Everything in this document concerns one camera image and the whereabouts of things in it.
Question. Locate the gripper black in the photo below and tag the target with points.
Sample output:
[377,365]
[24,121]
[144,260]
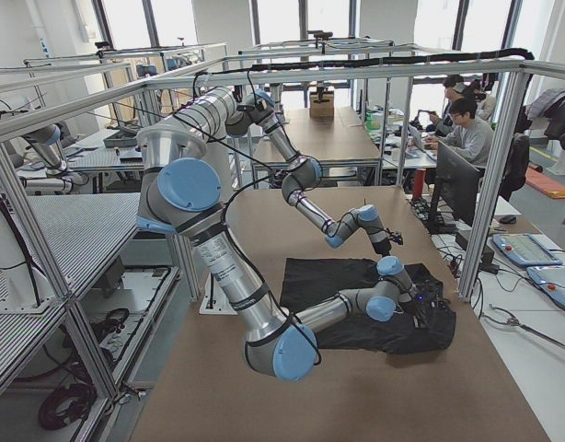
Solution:
[380,249]
[420,308]

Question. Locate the black printed t-shirt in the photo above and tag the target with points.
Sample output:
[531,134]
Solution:
[337,300]

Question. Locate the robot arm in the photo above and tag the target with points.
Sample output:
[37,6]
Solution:
[182,193]
[203,116]

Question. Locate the black desk monitor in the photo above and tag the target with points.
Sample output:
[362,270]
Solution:
[457,184]

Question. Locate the blue teach pendant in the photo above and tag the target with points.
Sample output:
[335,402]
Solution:
[524,250]
[551,280]

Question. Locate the seated person grey sweater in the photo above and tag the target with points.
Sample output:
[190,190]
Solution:
[472,137]

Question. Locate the cardboard box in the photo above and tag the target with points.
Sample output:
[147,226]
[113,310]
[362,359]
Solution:
[321,105]

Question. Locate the striped aluminium work table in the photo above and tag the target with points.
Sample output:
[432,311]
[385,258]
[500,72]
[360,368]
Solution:
[85,232]

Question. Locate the aluminium frame post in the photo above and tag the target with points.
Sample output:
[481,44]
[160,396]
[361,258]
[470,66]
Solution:
[512,100]

